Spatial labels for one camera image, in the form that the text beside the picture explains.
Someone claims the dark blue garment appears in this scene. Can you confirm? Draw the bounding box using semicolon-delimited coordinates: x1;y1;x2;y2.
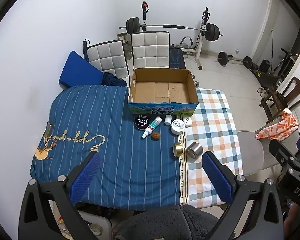
101;72;127;87

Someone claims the small white round container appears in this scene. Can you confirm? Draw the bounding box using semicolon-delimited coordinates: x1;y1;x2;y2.
183;116;192;127

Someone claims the brown walnut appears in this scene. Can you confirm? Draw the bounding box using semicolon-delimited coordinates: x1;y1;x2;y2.
151;132;161;141

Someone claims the wooden chair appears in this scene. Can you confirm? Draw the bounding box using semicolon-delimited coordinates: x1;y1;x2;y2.
259;76;300;124

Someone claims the open cardboard box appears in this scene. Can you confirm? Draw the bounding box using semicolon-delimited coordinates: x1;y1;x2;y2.
127;68;199;116

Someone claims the white weight bench rack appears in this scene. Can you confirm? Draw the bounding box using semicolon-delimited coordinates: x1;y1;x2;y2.
141;1;210;70

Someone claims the blue foam cushion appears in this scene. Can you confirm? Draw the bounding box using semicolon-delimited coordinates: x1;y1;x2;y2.
59;51;103;88

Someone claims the blue striped bed cover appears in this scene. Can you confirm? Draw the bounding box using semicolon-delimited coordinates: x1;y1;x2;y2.
30;86;183;211

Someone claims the small white cylinder jar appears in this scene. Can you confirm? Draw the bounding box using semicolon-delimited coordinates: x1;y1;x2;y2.
164;114;172;126

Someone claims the round black tin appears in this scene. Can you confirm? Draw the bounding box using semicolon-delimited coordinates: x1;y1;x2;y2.
134;114;149;131

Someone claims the right white padded chair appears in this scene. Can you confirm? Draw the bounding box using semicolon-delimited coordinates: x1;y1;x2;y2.
131;31;170;69

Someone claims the white padded chair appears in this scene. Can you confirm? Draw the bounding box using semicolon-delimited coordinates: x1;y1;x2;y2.
83;39;130;85
131;31;170;69

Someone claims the orange patterned cloth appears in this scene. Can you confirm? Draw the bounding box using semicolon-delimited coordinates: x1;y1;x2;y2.
255;107;299;141

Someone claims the plaid checkered cloth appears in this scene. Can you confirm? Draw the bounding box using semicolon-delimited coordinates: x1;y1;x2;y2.
178;88;243;209

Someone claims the floor barbell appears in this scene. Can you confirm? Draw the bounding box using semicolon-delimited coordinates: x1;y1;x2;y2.
216;51;253;69

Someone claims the large white round jar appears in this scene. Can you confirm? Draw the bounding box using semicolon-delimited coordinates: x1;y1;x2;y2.
170;119;185;135

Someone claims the grey round stool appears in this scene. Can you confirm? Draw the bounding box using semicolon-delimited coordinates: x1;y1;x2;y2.
237;131;278;176

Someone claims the left white padded chair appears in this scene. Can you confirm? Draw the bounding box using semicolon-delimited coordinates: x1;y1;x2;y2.
83;39;130;85

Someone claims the white spray bottle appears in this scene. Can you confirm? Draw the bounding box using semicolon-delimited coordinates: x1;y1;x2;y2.
141;116;162;139

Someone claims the silver tape roll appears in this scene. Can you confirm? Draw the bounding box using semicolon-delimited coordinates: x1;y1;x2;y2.
186;142;203;159

